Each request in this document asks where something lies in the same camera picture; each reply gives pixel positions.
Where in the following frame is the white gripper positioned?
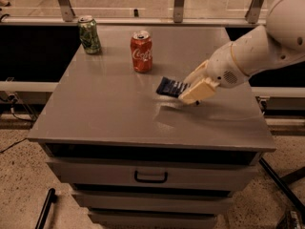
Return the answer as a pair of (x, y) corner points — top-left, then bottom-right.
(178, 42), (249, 105)

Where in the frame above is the blue rxbar blueberry bar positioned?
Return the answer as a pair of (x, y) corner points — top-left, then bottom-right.
(156, 77), (190, 98)

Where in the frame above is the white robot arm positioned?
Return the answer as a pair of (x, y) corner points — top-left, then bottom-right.
(178, 0), (305, 104)

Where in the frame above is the red coke can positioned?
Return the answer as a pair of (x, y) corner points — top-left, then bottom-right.
(131, 31), (153, 73)

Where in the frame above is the green soda can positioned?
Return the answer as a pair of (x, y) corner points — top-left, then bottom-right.
(78, 15), (101, 54)

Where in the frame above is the grey drawer cabinet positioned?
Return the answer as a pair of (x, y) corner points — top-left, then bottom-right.
(29, 26), (275, 229)

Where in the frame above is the black stand leg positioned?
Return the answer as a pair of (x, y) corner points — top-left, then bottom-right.
(259, 157), (305, 221)

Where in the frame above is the black bar on floor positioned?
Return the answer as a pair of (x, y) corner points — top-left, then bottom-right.
(35, 188), (57, 229)

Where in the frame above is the right metal railing bracket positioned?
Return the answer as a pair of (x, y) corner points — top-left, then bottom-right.
(245, 0), (265, 24)

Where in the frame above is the metal railing bracket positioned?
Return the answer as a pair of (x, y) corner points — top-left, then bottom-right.
(173, 0), (185, 23)
(57, 0), (74, 22)
(245, 0), (265, 24)

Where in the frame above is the middle metal railing bracket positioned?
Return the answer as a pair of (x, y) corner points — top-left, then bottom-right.
(173, 0), (185, 23)

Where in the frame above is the black drawer handle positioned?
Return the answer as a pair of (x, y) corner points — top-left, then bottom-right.
(133, 171), (168, 184)

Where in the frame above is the left metal railing bracket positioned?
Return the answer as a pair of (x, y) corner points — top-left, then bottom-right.
(57, 0), (74, 22)

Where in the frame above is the black cable on floor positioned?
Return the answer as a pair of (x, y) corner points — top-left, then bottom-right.
(0, 93), (36, 155)

